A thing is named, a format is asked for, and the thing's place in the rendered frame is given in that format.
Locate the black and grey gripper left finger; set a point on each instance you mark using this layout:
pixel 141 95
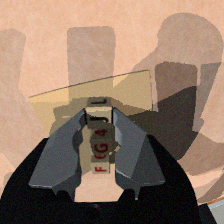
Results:
pixel 53 165

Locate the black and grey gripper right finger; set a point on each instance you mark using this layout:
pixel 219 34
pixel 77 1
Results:
pixel 144 165

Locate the beige letter block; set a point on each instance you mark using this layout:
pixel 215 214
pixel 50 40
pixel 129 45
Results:
pixel 99 113
pixel 101 141
pixel 100 164

